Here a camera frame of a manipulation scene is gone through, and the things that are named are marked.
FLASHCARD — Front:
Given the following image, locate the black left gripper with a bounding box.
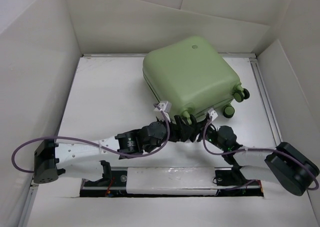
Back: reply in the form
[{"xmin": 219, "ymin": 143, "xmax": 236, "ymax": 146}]
[{"xmin": 144, "ymin": 115, "xmax": 193, "ymax": 153}]

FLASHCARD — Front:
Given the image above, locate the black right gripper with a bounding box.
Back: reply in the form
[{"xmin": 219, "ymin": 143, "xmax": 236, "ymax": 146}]
[{"xmin": 187, "ymin": 118, "xmax": 226, "ymax": 151}]

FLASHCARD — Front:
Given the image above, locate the green hard-shell suitcase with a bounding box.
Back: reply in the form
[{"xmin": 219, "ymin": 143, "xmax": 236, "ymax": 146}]
[{"xmin": 142, "ymin": 36, "xmax": 250, "ymax": 122}]

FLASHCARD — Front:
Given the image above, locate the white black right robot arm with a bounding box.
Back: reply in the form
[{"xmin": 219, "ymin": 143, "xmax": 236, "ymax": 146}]
[{"xmin": 190, "ymin": 115, "xmax": 320, "ymax": 196}]

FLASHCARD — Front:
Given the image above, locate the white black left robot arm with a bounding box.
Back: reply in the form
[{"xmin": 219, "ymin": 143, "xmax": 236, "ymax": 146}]
[{"xmin": 33, "ymin": 115, "xmax": 201, "ymax": 186}]

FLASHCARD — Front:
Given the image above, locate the white foam block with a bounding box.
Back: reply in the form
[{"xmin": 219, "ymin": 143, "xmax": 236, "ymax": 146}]
[{"xmin": 126, "ymin": 167, "xmax": 218, "ymax": 196}]

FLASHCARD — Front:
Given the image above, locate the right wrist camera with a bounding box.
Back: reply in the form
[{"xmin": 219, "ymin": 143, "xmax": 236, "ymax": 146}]
[{"xmin": 207, "ymin": 108, "xmax": 219, "ymax": 121}]

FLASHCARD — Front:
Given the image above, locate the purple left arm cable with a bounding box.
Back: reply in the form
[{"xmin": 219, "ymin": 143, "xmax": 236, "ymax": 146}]
[{"xmin": 11, "ymin": 109, "xmax": 173, "ymax": 174}]

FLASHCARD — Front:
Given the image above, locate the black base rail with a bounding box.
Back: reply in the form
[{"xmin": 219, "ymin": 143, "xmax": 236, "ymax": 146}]
[{"xmin": 79, "ymin": 167, "xmax": 264, "ymax": 198}]

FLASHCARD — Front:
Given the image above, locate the aluminium side rail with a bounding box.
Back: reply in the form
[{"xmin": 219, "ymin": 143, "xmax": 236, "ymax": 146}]
[{"xmin": 249, "ymin": 57, "xmax": 282, "ymax": 145}]

